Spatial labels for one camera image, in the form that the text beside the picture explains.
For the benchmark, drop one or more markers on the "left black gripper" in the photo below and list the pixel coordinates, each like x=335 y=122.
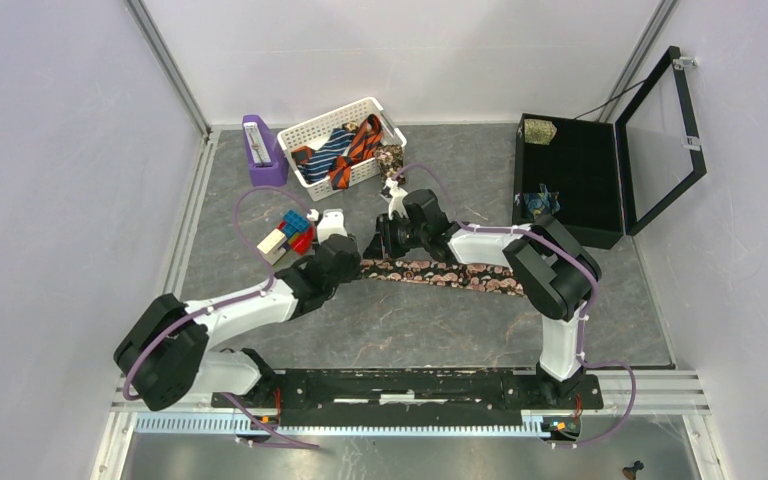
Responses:
x=353 y=272

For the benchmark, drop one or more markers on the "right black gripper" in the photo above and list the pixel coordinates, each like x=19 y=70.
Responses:
x=382 y=243

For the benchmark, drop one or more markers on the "black pink floral tie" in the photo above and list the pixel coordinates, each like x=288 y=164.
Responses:
x=473 y=277

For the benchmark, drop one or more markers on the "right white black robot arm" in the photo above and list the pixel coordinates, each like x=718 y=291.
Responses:
x=558 y=276

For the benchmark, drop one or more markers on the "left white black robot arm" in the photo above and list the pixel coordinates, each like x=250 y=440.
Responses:
x=171 y=351

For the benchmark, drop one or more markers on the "colourful toy block stack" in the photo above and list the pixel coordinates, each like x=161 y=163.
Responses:
x=295 y=233

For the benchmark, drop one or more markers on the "brown floral tie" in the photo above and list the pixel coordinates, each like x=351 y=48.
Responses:
x=390 y=160

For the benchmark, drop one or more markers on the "orange navy striped tie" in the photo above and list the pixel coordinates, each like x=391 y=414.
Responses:
x=367 y=139

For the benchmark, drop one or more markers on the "navy white striped tie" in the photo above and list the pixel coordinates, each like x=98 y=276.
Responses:
x=315 y=164

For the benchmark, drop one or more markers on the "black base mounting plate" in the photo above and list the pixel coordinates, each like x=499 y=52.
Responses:
x=430 y=397

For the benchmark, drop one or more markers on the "blue patterned rolled tie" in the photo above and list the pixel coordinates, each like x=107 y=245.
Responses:
x=541 y=203

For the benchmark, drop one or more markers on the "purple metronome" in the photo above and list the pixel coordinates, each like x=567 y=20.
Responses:
x=267 y=164

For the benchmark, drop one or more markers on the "white plastic basket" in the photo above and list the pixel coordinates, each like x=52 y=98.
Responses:
x=314 y=132

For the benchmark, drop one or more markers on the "gold rolled tie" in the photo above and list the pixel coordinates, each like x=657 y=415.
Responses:
x=538 y=131

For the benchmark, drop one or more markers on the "black tie display box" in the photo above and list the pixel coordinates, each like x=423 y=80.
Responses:
x=614 y=178

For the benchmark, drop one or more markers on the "small black floor object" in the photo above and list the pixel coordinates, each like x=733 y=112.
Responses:
x=631 y=472

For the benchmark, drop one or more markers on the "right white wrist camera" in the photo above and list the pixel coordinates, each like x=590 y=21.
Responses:
x=394 y=194

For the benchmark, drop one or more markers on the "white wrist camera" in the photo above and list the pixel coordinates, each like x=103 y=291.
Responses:
x=327 y=223
x=394 y=194

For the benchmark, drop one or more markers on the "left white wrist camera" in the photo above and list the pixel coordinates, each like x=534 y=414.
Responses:
x=327 y=223

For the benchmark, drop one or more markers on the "white slotted cable duct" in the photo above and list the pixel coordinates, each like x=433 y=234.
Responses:
x=235 y=423

